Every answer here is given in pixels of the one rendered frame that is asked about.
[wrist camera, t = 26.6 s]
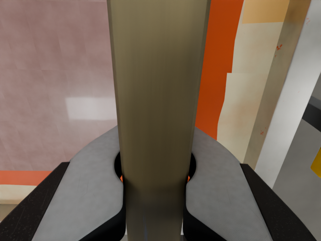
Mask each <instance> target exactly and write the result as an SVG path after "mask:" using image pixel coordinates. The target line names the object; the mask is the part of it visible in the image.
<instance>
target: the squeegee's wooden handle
mask: <svg viewBox="0 0 321 241"><path fill-rule="evenodd" d="M210 6H211V0H107V12H108V24H109V34H110V45H111V56H112V67H113V78H114V89H115V100H116V111H117V122H118V137H119V148H120V159H121V170H122V181H123V186H124V195H125V204H126V225H127V236H128V241H180V238H181V230H182V220H183V207H184V199H185V190H186V185H187V183H188V176H189V168H190V161H191V153H192V146H193V136H194V128H195V121H196V113H197V106H198V98H199V91H200V83H201V76H202V68H203V58H204V51H205V43H206V36H207V28H208V21H209V13H210Z"/></svg>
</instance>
